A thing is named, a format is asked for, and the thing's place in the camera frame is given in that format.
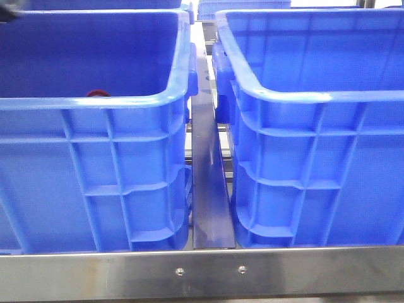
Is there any right blue plastic bin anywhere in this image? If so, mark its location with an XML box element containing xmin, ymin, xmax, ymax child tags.
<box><xmin>215</xmin><ymin>9</ymin><xmax>403</xmax><ymax>247</ymax></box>

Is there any rail screw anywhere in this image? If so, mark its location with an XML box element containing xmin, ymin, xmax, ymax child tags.
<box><xmin>175</xmin><ymin>268</ymin><xmax>185</xmax><ymax>276</ymax></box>
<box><xmin>237</xmin><ymin>266</ymin><xmax>247</xmax><ymax>275</ymax></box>

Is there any left blue plastic bin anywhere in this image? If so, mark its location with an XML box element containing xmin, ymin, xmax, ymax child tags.
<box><xmin>1</xmin><ymin>9</ymin><xmax>198</xmax><ymax>255</ymax></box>

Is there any left rail screw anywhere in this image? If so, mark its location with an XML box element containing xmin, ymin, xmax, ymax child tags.
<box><xmin>175</xmin><ymin>268</ymin><xmax>185</xmax><ymax>276</ymax></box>

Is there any rear left blue bin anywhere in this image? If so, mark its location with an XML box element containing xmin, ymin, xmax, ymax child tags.
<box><xmin>1</xmin><ymin>0</ymin><xmax>194</xmax><ymax>24</ymax></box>

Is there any red mushroom push button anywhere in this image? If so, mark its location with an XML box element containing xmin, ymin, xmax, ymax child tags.
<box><xmin>86</xmin><ymin>89</ymin><xmax>110</xmax><ymax>97</ymax></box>

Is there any blue plastic bin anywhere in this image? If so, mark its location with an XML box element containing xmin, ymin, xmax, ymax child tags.
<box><xmin>1</xmin><ymin>9</ymin><xmax>198</xmax><ymax>255</ymax></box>
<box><xmin>215</xmin><ymin>9</ymin><xmax>403</xmax><ymax>247</ymax></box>

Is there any right rail screw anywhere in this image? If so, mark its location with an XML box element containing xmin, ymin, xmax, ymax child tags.
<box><xmin>237</xmin><ymin>266</ymin><xmax>247</xmax><ymax>275</ymax></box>

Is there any dark metal divider bar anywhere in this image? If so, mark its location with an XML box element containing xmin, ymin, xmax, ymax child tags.
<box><xmin>191</xmin><ymin>22</ymin><xmax>236</xmax><ymax>249</ymax></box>

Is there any steel front rail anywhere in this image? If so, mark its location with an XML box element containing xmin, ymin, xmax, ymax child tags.
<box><xmin>1</xmin><ymin>246</ymin><xmax>403</xmax><ymax>302</ymax></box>

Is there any rear right blue bin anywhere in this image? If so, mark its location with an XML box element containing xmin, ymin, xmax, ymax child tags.
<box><xmin>198</xmin><ymin>0</ymin><xmax>291</xmax><ymax>21</ymax></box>

